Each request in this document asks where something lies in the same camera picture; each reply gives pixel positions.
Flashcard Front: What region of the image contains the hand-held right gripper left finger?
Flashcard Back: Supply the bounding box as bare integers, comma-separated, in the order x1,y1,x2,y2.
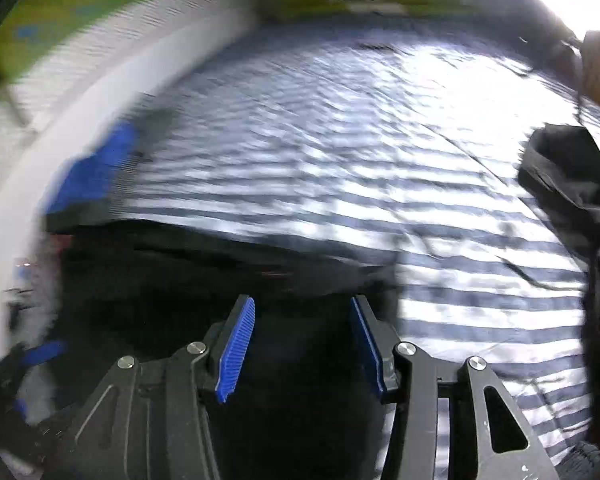
45,295,257,480

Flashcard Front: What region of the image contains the large black jacket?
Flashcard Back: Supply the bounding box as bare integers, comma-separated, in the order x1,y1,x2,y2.
45,220,406,480

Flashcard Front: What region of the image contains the green wall poster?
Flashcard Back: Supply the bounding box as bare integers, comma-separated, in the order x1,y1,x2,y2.
0,0,261,121

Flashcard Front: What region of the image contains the white bed frame rail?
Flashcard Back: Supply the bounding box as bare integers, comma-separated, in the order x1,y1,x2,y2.
0,45,241,351

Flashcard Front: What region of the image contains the black garment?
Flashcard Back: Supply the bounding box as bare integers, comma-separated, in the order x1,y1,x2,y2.
517,124,600,321

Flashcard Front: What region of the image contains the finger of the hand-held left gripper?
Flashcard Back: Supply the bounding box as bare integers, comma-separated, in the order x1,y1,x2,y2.
20,340,68,368

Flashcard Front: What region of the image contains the striped bedsheet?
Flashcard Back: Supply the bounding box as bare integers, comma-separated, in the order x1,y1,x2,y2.
115,15,600,480

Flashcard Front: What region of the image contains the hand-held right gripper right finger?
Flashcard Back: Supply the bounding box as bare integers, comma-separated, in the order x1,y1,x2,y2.
350,294,558,480

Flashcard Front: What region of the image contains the blue folded garment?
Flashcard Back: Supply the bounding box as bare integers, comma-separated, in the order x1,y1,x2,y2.
42,120,146,233

